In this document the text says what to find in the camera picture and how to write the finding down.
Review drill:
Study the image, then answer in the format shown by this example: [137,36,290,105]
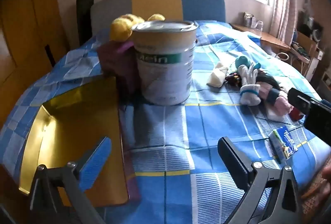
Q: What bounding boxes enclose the gold tray box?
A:
[19,77,129,207]

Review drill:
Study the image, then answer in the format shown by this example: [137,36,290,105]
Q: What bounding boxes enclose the red plush item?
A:
[289,107,304,121]

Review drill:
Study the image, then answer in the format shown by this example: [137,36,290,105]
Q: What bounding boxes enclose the black braided beaded hair ties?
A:
[224,72,242,86]

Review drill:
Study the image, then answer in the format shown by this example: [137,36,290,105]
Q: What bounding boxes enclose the blue tissue pack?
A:
[269,126,298,162]

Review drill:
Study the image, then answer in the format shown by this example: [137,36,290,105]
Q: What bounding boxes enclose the small speaker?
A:
[312,29,322,43]

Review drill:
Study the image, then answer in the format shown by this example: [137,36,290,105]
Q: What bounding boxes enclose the pink yarn skein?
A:
[258,82,293,121]

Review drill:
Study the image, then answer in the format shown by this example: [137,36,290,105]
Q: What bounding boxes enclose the white gloves blue band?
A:
[237,64,261,106]

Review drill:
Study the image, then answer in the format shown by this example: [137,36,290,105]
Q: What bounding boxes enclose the person's right hand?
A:
[321,163,331,187]

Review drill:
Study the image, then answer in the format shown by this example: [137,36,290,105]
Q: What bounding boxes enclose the white sponge block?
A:
[206,62,228,88]

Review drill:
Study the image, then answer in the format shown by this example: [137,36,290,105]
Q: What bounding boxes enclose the wooden wardrobe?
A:
[1,0,70,124]

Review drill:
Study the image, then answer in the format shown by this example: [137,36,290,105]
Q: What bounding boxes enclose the cardboard box on shelf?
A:
[297,32,320,58]

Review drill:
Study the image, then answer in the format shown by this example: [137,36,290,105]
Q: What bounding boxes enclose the black rolled mat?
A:
[76,0,94,46]

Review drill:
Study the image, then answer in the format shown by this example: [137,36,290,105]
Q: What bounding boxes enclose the yellow plush bear toy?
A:
[109,13,166,42]

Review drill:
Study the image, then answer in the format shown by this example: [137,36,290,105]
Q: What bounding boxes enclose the teal plush doll pink dress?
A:
[235,55,261,69]

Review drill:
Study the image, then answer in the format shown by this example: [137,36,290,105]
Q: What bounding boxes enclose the dark maroon box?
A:
[96,41,142,104]

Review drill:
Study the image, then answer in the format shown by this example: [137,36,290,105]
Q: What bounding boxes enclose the blue plaid bed sheet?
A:
[0,19,331,224]

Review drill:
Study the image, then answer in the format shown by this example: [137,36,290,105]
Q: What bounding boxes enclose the clear organizer on desk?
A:
[243,12,264,31]

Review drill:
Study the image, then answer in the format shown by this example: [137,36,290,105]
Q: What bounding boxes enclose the wooden desk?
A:
[230,23,291,51]

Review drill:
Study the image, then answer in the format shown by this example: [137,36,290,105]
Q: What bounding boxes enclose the white protein powder can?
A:
[132,21,198,106]

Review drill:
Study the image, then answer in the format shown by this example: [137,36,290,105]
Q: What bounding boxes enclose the grey yellow blue headboard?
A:
[90,0,226,35]

